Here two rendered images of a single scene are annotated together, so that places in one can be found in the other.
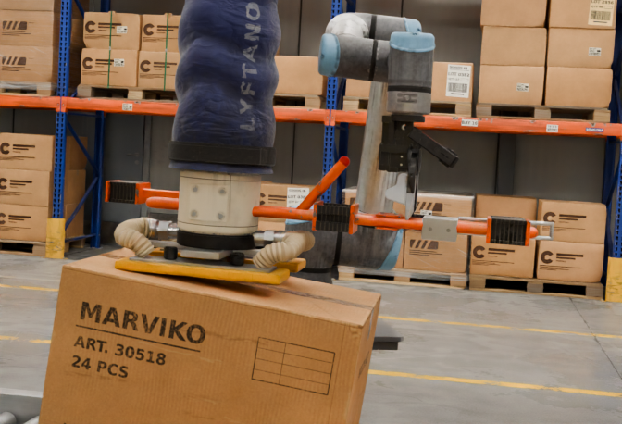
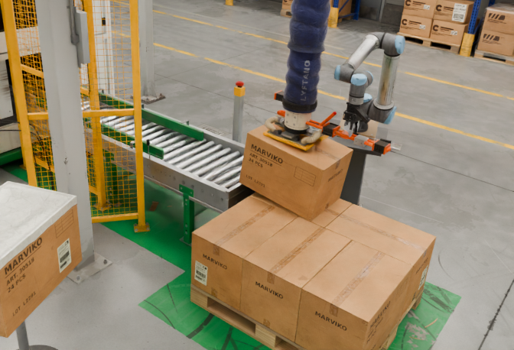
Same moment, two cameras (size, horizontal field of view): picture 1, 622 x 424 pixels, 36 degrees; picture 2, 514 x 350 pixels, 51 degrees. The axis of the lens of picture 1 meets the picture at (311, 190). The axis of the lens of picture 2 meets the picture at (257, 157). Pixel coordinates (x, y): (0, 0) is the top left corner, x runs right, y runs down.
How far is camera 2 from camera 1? 1.90 m
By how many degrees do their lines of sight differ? 34
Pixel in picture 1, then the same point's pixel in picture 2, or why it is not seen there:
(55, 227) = (333, 11)
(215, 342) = (284, 164)
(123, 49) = not seen: outside the picture
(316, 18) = not seen: outside the picture
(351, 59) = (343, 77)
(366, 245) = (377, 115)
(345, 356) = (318, 177)
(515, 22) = not seen: outside the picture
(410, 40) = (355, 81)
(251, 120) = (304, 97)
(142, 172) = not seen: outside the picture
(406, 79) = (352, 93)
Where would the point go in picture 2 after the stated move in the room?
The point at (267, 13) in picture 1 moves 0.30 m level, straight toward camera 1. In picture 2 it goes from (313, 63) to (296, 76)
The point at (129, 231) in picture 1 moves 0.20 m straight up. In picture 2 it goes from (268, 124) to (270, 95)
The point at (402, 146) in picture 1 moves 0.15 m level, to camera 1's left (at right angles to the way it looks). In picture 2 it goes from (350, 114) to (326, 108)
